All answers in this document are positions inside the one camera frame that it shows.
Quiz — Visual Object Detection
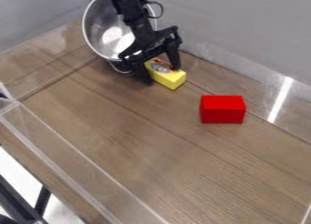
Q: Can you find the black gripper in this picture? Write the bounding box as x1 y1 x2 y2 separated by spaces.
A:
118 16 183 85

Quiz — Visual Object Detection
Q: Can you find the yellow butter block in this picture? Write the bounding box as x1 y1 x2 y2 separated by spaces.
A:
145 58 186 90

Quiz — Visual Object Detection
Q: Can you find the silver steel pot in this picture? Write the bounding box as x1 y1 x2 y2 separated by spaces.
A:
82 0 157 75

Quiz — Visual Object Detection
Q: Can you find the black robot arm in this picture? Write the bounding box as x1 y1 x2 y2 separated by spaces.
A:
102 0 183 85

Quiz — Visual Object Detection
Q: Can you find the red rectangular block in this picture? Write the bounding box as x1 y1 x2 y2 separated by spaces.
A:
199 95 248 124

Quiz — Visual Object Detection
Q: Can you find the clear acrylic front barrier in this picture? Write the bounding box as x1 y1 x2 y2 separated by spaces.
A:
0 82 170 224

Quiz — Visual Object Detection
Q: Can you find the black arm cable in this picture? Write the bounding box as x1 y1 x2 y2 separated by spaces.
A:
143 1 166 20

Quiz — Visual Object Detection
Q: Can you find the black table leg frame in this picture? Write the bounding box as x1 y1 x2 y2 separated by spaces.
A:
0 175 51 224

